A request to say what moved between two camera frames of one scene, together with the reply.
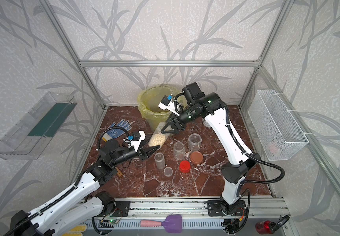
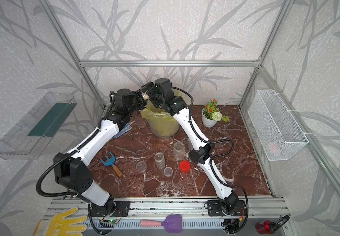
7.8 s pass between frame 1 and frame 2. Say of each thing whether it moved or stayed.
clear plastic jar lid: stayed
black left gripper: moved
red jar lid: stayed
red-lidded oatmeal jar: stayed
